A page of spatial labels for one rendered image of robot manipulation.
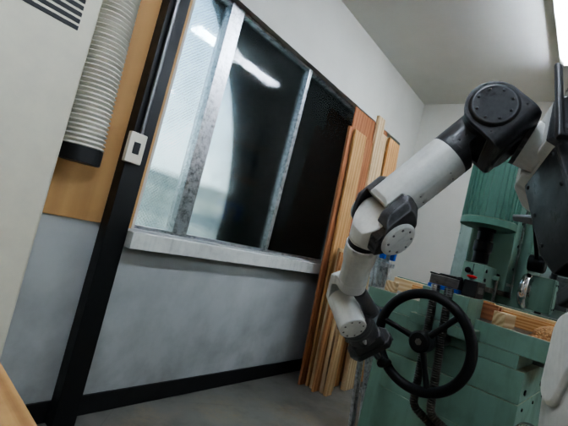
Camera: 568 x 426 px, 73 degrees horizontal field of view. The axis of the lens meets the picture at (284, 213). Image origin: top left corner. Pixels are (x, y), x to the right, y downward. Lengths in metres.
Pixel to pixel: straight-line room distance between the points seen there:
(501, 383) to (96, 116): 1.57
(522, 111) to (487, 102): 0.06
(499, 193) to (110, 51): 1.44
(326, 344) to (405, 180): 2.22
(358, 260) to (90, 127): 1.12
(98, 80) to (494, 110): 1.30
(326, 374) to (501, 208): 1.87
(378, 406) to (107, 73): 1.51
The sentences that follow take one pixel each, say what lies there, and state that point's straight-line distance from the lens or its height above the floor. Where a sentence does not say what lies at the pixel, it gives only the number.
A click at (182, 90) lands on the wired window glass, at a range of 2.12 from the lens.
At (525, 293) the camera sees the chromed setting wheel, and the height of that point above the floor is 1.01.
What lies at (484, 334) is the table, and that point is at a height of 0.87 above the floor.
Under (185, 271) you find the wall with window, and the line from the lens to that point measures 2.14.
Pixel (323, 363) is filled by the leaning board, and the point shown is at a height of 0.20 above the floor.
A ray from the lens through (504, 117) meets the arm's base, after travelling 0.79.
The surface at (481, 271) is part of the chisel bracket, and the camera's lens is 1.45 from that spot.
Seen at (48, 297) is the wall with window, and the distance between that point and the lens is 1.85.
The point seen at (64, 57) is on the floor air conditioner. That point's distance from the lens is 1.47.
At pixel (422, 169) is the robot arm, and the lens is 0.79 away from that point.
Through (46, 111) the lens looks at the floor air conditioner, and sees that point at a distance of 1.43.
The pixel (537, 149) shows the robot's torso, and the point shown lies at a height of 1.26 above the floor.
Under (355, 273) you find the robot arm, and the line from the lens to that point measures 0.86.
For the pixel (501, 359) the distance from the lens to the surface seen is 1.32.
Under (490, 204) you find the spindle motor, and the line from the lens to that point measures 1.44.
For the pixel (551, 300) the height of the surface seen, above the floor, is 1.01.
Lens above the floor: 1.00
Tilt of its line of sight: 3 degrees up
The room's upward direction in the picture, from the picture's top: 14 degrees clockwise
